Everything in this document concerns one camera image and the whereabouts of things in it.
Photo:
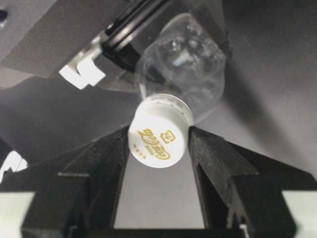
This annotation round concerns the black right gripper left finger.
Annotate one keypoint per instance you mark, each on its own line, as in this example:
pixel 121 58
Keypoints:
pixel 47 199

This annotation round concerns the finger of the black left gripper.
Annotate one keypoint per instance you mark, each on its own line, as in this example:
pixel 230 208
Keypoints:
pixel 211 17
pixel 136 16

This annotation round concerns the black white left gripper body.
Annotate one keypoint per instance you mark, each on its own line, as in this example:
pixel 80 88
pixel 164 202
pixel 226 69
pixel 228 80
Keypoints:
pixel 39 37

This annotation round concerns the clear plastic bottle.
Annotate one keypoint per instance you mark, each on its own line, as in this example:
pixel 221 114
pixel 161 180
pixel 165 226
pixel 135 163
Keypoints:
pixel 186 63

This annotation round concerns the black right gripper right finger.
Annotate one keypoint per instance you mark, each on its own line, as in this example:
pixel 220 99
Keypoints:
pixel 237 186

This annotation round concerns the white bottle cap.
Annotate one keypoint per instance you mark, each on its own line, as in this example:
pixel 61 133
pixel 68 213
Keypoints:
pixel 159 132

